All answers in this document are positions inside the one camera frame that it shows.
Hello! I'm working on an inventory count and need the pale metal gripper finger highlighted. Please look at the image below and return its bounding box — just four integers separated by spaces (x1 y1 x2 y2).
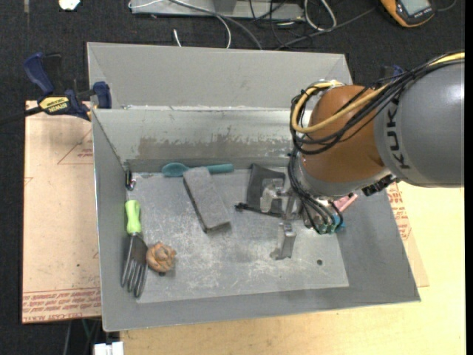
260 182 296 220
270 222 298 261

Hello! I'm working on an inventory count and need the thin black stick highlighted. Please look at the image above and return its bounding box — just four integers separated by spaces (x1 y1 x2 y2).
234 203 284 218

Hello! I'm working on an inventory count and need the green-handled garden fork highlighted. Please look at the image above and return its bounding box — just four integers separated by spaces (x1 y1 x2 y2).
120 199 150 298

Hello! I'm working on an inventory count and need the dark grey flat block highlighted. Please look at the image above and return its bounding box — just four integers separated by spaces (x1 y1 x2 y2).
182 166 234 234

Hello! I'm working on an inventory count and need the pink flat piece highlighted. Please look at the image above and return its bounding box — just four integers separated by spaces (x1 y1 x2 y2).
333 192 359 212

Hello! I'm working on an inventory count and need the orange-brown knotted toy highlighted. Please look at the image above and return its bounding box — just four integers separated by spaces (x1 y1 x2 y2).
145 241 177 276

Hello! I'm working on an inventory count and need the teal plastic spoon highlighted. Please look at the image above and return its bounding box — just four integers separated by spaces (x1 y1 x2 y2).
161 162 235 178

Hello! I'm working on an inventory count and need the grey metal bin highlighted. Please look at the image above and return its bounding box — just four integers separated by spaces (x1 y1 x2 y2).
86 41 421 333

